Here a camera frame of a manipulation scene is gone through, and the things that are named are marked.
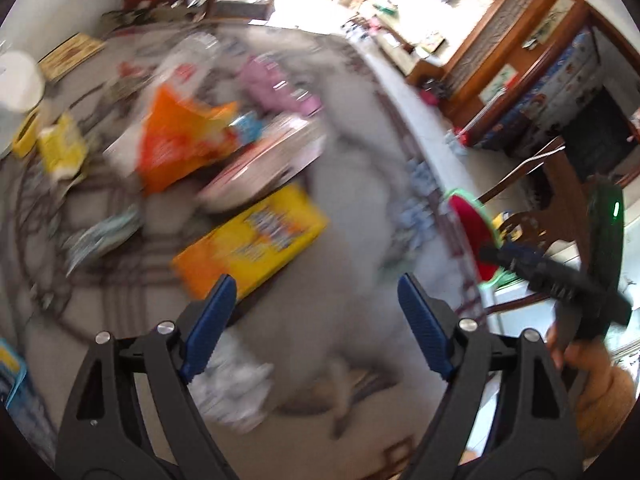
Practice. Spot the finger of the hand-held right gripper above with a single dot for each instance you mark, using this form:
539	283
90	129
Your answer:
535	267

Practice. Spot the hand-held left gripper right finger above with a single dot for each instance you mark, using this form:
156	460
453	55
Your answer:
425	330

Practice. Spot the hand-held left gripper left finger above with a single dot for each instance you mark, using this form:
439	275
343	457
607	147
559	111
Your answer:
210	327

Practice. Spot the person's right hand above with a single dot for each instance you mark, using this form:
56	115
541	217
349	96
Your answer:
602	390

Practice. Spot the crumpled white tissue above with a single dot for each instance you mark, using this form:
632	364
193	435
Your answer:
230	385

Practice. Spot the dark wooden chair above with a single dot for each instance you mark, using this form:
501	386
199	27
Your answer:
550	200

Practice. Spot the red basin with green rim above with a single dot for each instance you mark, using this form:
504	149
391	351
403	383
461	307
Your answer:
472	230

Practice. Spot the yellow printed cardboard box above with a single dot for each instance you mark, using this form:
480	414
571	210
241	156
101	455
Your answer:
250	240

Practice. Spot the pale blue wrapper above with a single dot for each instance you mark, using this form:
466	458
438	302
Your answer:
100	235

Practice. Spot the blue printed blanket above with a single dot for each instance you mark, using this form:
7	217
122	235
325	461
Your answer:
555	90

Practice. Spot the pink and white flat box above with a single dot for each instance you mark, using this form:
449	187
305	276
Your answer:
270	160

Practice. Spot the orange snack bag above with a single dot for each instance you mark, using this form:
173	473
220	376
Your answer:
175	140

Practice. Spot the blue toy box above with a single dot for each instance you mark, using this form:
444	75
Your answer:
20	400

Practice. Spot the yellow white carton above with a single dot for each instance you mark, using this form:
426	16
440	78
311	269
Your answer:
60	147

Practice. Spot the wooden cabinet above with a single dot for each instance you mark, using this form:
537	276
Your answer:
505	25

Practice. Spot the pink plastic packet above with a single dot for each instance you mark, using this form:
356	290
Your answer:
272	85

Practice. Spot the yellow oval container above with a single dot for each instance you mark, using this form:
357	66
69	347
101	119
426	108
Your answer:
25	135

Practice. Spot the clear plastic bag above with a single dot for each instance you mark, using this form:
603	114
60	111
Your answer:
192	57

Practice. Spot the patterned book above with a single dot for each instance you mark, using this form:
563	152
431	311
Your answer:
70	55

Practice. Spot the white table fan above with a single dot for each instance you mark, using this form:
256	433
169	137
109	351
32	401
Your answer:
17	85

